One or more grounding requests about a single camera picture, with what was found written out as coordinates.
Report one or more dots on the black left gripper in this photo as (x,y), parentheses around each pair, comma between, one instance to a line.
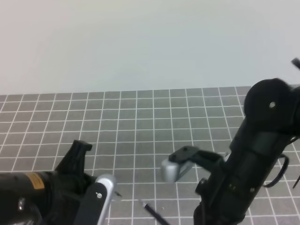
(59,201)

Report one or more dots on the grey grid tablecloth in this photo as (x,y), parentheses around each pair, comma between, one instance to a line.
(131,133)

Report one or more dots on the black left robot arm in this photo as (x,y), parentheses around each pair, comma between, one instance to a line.
(18,192)

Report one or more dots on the black pen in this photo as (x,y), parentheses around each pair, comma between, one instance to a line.
(153,213)

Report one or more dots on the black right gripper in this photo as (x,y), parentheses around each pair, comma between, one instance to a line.
(233,183)

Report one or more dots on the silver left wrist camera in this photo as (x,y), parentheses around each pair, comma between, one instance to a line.
(96,201)

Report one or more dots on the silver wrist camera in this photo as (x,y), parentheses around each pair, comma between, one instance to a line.
(96,201)
(177,164)

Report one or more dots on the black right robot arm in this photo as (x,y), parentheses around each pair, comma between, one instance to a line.
(272,121)

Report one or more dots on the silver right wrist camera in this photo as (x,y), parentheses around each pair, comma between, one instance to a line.
(177,164)

